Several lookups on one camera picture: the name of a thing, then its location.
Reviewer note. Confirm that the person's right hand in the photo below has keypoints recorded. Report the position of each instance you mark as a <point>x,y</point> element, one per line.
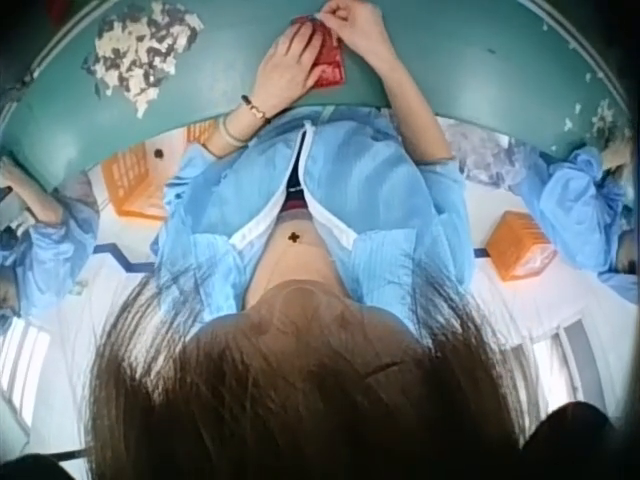
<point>367,30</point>

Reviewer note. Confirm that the person's left hand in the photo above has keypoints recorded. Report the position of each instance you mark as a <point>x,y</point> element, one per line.
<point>285,70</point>

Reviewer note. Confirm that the red foil packet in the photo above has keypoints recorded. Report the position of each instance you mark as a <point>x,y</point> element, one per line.
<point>330,67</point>

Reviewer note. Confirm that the orange plastic crate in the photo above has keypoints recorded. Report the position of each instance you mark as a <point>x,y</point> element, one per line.
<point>520,245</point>
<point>202,132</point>
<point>135,185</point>

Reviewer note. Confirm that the pile of white and dark pieces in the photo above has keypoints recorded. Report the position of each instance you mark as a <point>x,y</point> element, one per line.
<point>142,47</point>

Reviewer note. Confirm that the clear bag of pale pieces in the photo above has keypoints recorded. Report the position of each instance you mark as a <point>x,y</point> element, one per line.
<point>482,152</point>

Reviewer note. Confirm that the scattered white scraps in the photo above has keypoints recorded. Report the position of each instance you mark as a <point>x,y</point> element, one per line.
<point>602,117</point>

